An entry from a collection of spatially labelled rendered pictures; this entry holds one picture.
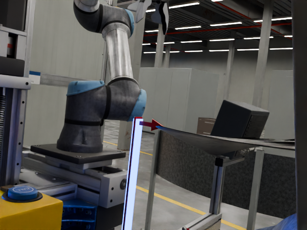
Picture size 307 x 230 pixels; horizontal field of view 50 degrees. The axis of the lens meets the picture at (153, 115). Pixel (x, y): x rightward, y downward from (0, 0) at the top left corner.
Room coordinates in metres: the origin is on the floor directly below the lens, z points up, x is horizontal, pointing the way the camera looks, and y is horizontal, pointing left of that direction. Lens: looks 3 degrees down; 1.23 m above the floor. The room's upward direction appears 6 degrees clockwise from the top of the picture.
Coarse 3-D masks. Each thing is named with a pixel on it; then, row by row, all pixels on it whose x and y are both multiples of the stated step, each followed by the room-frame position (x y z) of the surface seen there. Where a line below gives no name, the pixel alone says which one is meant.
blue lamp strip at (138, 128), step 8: (136, 120) 0.66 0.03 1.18; (136, 128) 0.66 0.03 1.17; (136, 136) 0.66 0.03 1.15; (136, 144) 0.67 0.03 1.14; (136, 152) 0.67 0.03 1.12; (136, 160) 0.67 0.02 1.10; (136, 168) 0.67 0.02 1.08; (136, 176) 0.68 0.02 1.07; (128, 192) 0.66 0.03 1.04; (128, 200) 0.66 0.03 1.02; (128, 208) 0.66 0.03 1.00; (128, 216) 0.67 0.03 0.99; (128, 224) 0.67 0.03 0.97
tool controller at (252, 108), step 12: (228, 108) 1.16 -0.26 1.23; (240, 108) 1.14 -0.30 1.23; (252, 108) 1.21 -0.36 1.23; (216, 120) 1.19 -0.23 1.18; (228, 120) 1.16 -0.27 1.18; (240, 120) 1.14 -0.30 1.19; (252, 120) 1.16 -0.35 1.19; (264, 120) 1.30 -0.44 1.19; (216, 132) 1.18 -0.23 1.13; (228, 132) 1.16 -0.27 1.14; (240, 132) 1.14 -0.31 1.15; (252, 132) 1.22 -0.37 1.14; (228, 156) 1.15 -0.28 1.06; (240, 156) 1.22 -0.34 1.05
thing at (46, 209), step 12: (0, 192) 0.48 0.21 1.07; (0, 204) 0.43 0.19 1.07; (12, 204) 0.43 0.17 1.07; (24, 204) 0.44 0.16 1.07; (36, 204) 0.44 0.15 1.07; (48, 204) 0.45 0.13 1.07; (60, 204) 0.47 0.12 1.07; (0, 216) 0.39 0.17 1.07; (12, 216) 0.40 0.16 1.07; (24, 216) 0.42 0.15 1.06; (36, 216) 0.43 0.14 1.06; (48, 216) 0.45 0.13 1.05; (60, 216) 0.47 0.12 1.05; (0, 228) 0.39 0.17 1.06; (12, 228) 0.40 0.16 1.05; (24, 228) 0.42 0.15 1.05; (36, 228) 0.43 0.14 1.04; (48, 228) 0.45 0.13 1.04; (60, 228) 0.47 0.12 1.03
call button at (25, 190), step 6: (18, 186) 0.48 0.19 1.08; (24, 186) 0.48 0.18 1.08; (12, 192) 0.45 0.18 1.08; (18, 192) 0.45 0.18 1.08; (24, 192) 0.46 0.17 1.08; (30, 192) 0.46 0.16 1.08; (36, 192) 0.47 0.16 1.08; (12, 198) 0.45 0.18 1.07; (18, 198) 0.45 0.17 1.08; (24, 198) 0.45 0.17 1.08; (30, 198) 0.46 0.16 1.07
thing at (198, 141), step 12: (168, 132) 0.58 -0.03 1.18; (180, 132) 0.52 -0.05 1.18; (192, 144) 0.66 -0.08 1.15; (204, 144) 0.64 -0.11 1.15; (216, 144) 0.63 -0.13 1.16; (228, 144) 0.62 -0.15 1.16; (240, 144) 0.60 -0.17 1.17; (252, 144) 0.48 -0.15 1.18; (264, 144) 0.48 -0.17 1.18; (276, 144) 0.48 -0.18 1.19; (288, 144) 0.48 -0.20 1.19
